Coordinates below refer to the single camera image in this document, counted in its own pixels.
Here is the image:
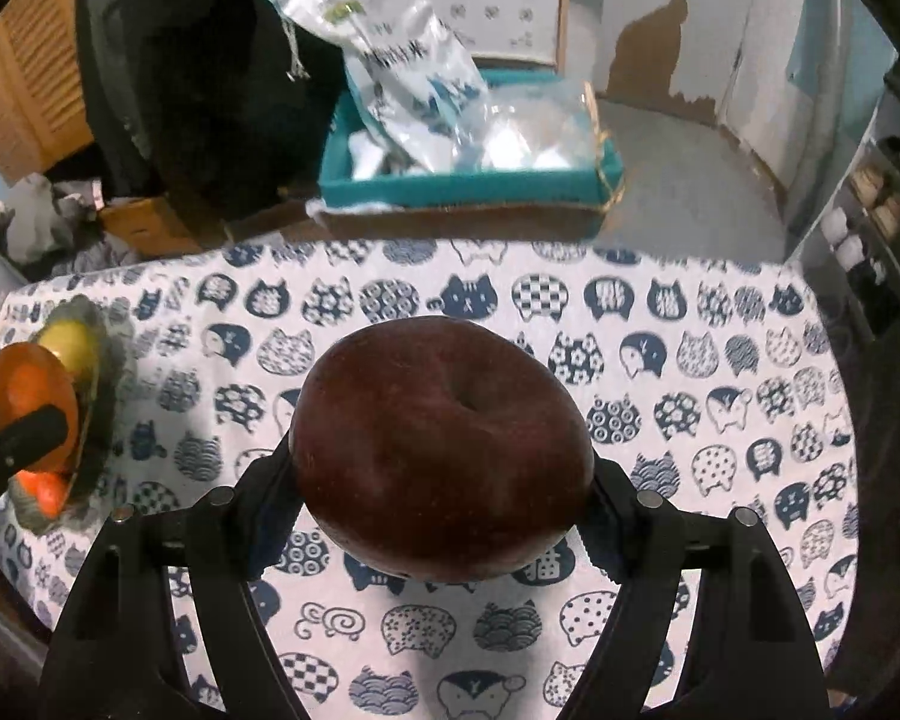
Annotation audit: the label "clear plastic bag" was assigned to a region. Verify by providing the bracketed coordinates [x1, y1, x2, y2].
[452, 80, 600, 172]

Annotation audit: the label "shoe rack with shoes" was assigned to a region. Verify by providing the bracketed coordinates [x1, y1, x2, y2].
[800, 60, 900, 340]

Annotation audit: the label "dark hanging coats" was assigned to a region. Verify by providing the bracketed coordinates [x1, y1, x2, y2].
[76, 0, 344, 221]

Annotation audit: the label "small orange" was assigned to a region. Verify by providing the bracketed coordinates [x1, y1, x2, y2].
[0, 343, 79, 473]

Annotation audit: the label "green glass plate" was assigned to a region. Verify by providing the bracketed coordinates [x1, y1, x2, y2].
[7, 296, 126, 535]

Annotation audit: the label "wooden louvered wardrobe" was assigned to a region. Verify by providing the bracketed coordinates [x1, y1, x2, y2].
[0, 0, 94, 185]

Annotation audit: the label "teal storage box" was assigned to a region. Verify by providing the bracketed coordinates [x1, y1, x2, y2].
[318, 68, 624, 210]

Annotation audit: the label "white printed plastic bag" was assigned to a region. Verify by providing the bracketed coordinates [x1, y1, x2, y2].
[268, 0, 487, 174]

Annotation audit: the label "white patterned storage box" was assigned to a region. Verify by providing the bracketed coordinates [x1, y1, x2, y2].
[434, 0, 560, 67]

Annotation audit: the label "small tangerine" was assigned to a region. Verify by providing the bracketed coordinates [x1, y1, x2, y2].
[14, 470, 69, 520]

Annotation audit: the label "green yellow pear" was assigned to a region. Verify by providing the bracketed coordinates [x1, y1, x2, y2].
[37, 319, 100, 395]

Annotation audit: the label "cat pattern tablecloth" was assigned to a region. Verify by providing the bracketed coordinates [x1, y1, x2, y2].
[0, 239, 859, 718]

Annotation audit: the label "brown cardboard box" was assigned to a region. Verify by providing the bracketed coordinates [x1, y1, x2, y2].
[304, 190, 624, 242]

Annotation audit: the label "grey bag with clothes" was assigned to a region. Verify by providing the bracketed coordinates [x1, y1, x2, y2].
[0, 174, 142, 305]

